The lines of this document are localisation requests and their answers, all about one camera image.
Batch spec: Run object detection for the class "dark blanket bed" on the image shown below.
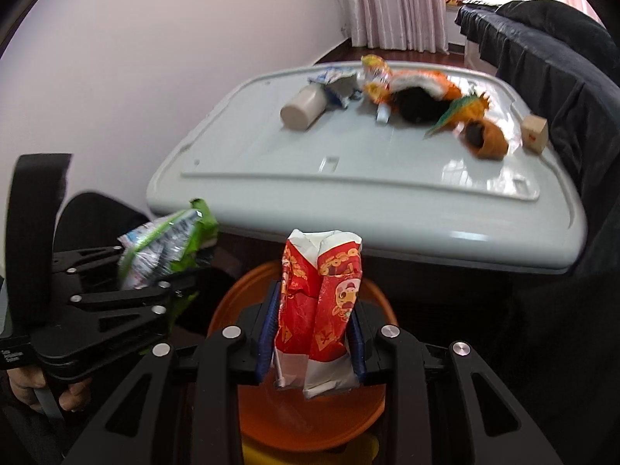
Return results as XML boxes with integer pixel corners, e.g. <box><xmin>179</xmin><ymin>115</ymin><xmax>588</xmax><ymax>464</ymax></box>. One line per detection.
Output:
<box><xmin>455</xmin><ymin>0</ymin><xmax>619</xmax><ymax>275</ymax></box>

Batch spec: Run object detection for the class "orange white snack bag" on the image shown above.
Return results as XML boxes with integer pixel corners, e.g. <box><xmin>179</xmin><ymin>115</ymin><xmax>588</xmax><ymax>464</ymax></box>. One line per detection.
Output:
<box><xmin>389</xmin><ymin>69</ymin><xmax>462</xmax><ymax>101</ymax></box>

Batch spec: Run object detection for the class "white storage box lid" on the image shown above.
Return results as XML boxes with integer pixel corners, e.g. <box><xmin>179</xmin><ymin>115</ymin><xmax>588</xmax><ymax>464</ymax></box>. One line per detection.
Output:
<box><xmin>146</xmin><ymin>66</ymin><xmax>587</xmax><ymax>273</ymax></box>

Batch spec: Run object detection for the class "small wooden cube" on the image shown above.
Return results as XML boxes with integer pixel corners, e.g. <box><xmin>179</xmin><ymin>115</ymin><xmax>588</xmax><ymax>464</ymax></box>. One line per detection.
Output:
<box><xmin>520</xmin><ymin>114</ymin><xmax>549</xmax><ymax>154</ymax></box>

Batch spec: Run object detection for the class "green snack wrapper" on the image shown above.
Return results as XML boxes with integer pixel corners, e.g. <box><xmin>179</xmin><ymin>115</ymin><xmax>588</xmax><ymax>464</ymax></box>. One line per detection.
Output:
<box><xmin>118</xmin><ymin>198</ymin><xmax>219</xmax><ymax>290</ymax></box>

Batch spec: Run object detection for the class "blue white milk carton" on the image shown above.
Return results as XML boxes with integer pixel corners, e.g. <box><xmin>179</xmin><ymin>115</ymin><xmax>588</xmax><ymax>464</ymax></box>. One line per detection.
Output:
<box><xmin>308</xmin><ymin>67</ymin><xmax>363</xmax><ymax>109</ymax></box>

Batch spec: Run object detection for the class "orange yellow candy bag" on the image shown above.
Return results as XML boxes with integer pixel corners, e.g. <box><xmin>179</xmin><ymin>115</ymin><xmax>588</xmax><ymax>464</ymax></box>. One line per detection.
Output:
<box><xmin>360</xmin><ymin>55</ymin><xmax>392</xmax><ymax>125</ymax></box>

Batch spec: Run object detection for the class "red paper snack box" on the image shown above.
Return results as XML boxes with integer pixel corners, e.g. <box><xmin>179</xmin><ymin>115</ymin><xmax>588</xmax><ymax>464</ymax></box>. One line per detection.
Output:
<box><xmin>274</xmin><ymin>229</ymin><xmax>363</xmax><ymax>399</ymax></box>

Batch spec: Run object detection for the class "pink curtain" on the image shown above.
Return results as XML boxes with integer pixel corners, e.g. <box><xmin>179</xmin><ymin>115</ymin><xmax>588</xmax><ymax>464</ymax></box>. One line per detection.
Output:
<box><xmin>338</xmin><ymin>0</ymin><xmax>448</xmax><ymax>53</ymax></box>

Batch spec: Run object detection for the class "person left hand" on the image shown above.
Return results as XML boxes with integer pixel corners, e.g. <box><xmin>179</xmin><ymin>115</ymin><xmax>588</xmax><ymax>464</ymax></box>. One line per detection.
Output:
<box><xmin>6</xmin><ymin>367</ymin><xmax>91</xmax><ymax>413</ymax></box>

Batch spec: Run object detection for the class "beige plastic cup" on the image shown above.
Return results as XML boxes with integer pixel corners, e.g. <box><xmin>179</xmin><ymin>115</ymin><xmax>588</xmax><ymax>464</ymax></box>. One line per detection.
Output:
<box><xmin>281</xmin><ymin>84</ymin><xmax>328</xmax><ymax>131</ymax></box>

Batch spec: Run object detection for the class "black sock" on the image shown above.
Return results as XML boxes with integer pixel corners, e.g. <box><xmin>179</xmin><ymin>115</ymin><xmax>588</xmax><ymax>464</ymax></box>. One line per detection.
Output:
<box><xmin>392</xmin><ymin>87</ymin><xmax>451</xmax><ymax>125</ymax></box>

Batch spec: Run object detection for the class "orange toy dinosaur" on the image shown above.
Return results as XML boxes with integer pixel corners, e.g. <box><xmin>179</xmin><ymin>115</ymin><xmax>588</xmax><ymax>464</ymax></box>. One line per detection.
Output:
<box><xmin>425</xmin><ymin>93</ymin><xmax>509</xmax><ymax>161</ymax></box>

